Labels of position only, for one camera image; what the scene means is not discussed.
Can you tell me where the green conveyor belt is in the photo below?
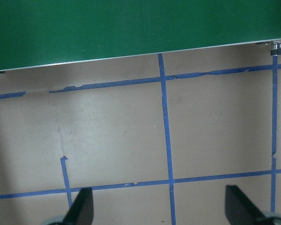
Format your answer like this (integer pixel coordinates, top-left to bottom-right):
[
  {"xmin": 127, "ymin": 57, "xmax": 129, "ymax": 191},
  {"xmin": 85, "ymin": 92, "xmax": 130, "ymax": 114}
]
[{"xmin": 0, "ymin": 0, "xmax": 281, "ymax": 74}]

